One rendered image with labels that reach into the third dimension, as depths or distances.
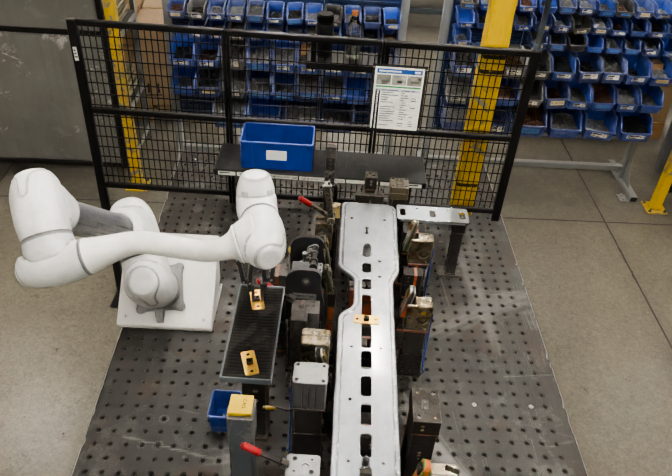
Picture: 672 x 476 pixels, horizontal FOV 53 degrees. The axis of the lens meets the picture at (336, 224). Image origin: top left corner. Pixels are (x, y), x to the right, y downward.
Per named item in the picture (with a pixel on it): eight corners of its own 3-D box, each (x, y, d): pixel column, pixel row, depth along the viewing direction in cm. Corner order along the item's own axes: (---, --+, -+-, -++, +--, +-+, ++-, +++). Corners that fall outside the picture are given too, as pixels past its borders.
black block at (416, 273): (418, 336, 259) (429, 279, 241) (390, 334, 259) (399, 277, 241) (417, 321, 265) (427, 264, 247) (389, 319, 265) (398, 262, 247)
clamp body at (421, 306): (425, 381, 241) (439, 311, 220) (390, 378, 241) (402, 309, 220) (423, 361, 249) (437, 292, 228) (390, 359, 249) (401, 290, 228)
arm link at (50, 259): (81, 274, 172) (67, 224, 174) (12, 296, 171) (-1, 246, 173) (98, 278, 185) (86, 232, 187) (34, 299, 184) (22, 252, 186)
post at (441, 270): (462, 277, 287) (475, 223, 269) (437, 275, 287) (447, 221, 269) (461, 267, 292) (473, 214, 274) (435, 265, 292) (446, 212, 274)
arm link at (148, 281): (141, 314, 247) (124, 312, 225) (128, 267, 250) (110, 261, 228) (184, 301, 248) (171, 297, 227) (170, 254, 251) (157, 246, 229)
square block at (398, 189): (399, 256, 296) (409, 188, 274) (381, 255, 296) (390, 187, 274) (399, 244, 302) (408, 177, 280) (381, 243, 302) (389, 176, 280)
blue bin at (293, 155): (312, 172, 285) (313, 145, 277) (240, 167, 285) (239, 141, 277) (314, 151, 298) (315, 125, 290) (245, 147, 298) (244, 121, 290)
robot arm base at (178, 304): (137, 324, 252) (133, 324, 246) (135, 266, 256) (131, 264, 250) (186, 321, 253) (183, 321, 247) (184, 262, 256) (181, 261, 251)
